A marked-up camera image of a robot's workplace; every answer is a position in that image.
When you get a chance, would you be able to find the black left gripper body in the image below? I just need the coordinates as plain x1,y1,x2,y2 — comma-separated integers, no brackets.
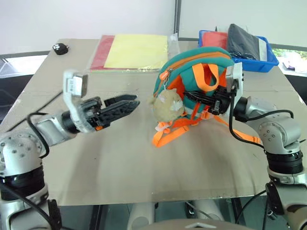
81,96,114,132

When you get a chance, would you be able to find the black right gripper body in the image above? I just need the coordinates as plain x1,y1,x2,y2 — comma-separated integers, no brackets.
208,85,237,115

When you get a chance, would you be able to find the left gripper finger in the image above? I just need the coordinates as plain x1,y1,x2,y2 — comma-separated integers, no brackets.
100,100,141,125
104,94,138,109

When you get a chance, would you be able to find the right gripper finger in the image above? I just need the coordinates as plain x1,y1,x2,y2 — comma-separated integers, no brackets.
183,91,217,99
189,96,215,106

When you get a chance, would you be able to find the orange and teal backpack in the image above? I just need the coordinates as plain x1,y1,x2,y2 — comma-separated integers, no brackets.
151,46,262,148

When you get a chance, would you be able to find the beige plush toy pendant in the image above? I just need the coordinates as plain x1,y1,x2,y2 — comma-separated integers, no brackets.
147,88,187,123

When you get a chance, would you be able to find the yellow paper sheet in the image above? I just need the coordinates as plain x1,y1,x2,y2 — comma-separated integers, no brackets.
104,34,168,70

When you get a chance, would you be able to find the red paper sheet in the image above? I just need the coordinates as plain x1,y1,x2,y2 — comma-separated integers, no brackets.
90,35,116,72

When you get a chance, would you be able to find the blue plastic bin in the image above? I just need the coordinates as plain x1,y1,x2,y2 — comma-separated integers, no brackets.
198,29,280,73

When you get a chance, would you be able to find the brown cardboard table cover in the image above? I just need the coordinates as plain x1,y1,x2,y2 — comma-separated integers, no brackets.
0,38,307,207

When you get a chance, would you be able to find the clear plastic bag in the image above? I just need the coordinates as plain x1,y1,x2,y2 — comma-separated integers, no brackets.
167,33,180,61

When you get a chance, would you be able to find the red flat item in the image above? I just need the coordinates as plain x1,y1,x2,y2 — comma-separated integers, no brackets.
202,31,228,50

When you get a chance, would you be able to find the dark grey fabric pouch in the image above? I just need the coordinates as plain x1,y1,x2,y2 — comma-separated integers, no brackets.
226,23,270,62

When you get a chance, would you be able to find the black device with paw print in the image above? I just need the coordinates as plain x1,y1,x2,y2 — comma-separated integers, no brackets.
52,43,71,57

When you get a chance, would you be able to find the grey vertical pole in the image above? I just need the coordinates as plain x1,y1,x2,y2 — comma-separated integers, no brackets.
171,0,182,40

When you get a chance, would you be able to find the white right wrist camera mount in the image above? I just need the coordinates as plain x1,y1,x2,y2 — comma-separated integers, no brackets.
224,61,246,99

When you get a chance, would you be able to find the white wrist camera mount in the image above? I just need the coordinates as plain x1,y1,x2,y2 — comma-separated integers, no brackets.
62,69,96,133
224,61,246,99

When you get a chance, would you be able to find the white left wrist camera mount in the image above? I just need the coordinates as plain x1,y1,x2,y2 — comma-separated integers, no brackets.
62,69,96,133

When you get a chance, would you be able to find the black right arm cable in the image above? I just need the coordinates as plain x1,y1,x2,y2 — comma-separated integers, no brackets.
228,80,295,145

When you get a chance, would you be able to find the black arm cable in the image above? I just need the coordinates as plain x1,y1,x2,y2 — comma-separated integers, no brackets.
228,80,295,145
0,112,63,230

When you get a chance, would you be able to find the thin black table cable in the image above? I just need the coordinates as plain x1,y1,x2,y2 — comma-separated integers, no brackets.
4,91,63,134

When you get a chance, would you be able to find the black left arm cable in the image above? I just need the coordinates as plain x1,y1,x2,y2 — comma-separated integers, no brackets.
0,112,63,230

